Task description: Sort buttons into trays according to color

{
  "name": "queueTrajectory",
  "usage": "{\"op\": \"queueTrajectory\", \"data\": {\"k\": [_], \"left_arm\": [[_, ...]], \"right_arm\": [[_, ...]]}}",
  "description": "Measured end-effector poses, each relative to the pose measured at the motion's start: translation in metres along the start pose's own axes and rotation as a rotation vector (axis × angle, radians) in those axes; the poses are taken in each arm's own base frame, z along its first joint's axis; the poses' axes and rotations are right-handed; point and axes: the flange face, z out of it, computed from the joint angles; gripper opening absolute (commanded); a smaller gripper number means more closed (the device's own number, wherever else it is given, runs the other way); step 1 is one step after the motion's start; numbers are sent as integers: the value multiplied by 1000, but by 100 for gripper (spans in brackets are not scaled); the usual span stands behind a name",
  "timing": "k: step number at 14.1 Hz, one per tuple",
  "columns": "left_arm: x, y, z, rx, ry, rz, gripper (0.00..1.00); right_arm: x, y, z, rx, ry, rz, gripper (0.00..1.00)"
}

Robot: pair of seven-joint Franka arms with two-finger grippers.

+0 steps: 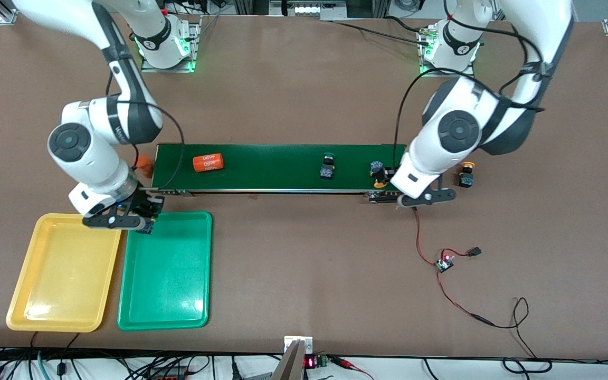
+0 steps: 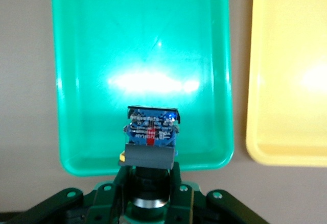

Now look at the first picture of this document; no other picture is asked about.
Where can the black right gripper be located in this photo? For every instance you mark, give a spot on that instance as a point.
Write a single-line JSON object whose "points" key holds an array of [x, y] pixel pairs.
{"points": [[141, 201]]}

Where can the yellow push button switch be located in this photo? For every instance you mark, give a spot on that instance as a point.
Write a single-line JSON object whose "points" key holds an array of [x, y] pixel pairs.
{"points": [[377, 169], [466, 179]]}

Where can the green push button switch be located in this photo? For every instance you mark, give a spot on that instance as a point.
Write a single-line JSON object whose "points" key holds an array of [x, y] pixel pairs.
{"points": [[327, 172], [149, 228]]}

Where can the orange cylinder with white print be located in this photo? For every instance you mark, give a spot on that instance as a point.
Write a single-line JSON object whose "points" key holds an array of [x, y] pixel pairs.
{"points": [[208, 162], [146, 164]]}

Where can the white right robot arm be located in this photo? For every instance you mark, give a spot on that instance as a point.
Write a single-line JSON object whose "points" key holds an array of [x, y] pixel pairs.
{"points": [[79, 153]]}

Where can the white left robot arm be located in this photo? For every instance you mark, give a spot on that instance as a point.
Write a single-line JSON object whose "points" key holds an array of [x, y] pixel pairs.
{"points": [[457, 132]]}

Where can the green plastic tray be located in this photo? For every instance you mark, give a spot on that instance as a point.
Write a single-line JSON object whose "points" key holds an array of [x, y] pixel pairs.
{"points": [[177, 274]]}

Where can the small circuit board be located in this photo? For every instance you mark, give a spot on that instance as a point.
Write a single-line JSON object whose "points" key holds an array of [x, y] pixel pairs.
{"points": [[445, 264]]}

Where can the green conveyor belt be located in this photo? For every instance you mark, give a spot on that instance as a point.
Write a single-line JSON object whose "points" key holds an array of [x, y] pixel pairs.
{"points": [[283, 169]]}

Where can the black connector plug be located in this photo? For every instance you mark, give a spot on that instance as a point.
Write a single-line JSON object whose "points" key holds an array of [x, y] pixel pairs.
{"points": [[474, 252]]}

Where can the yellow plastic tray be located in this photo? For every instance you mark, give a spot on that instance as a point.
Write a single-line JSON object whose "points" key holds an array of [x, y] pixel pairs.
{"points": [[61, 274]]}

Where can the black power strip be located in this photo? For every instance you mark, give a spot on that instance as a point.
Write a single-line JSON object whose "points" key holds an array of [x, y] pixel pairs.
{"points": [[169, 376]]}

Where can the metal rack device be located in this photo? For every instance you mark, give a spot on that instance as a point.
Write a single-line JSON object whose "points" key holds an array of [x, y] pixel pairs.
{"points": [[309, 9]]}

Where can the red clip lead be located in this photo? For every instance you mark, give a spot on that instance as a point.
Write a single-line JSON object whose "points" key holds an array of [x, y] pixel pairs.
{"points": [[346, 362]]}

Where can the red digit display module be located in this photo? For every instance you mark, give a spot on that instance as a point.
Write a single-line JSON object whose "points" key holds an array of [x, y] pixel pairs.
{"points": [[310, 362]]}

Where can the grey metal pole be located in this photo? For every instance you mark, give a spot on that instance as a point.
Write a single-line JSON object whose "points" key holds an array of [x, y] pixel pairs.
{"points": [[288, 367]]}

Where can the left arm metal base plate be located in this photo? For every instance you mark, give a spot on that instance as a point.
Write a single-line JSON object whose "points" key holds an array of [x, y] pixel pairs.
{"points": [[441, 75]]}

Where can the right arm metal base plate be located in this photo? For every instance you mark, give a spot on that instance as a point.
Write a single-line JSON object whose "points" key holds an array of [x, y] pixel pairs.
{"points": [[167, 69]]}

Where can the metal table edge bracket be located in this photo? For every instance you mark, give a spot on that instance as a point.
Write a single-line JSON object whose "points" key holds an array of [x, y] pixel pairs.
{"points": [[289, 343]]}

